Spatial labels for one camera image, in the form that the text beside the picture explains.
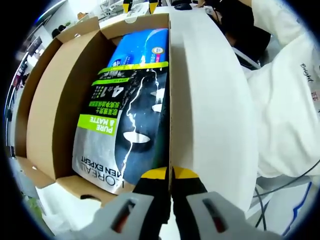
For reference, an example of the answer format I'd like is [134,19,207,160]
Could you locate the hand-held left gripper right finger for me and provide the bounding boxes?
[171,166,283,240]

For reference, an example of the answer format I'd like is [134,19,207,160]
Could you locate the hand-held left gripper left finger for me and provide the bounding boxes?
[56,166,171,240]

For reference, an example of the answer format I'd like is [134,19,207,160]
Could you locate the blue soft tissue pack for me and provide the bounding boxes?
[106,27,170,70]

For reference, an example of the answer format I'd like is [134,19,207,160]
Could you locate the black green face mask packet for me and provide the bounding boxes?
[71,62,171,196]

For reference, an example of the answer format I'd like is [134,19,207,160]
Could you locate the brown cardboard shoe box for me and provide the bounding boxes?
[13,12,176,208]

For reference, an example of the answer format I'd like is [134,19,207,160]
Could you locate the dark hanging screen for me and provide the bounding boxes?
[26,36,44,55]

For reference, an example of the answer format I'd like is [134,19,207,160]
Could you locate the green plant in white pot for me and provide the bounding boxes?
[26,197,42,217]

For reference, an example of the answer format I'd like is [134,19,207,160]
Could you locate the person's white shirt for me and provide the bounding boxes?
[246,0,320,186]

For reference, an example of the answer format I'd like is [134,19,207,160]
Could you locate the black device cable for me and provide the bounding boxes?
[253,159,320,201]

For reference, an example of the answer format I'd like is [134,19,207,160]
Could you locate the white chair frame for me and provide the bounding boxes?
[237,48,263,71]

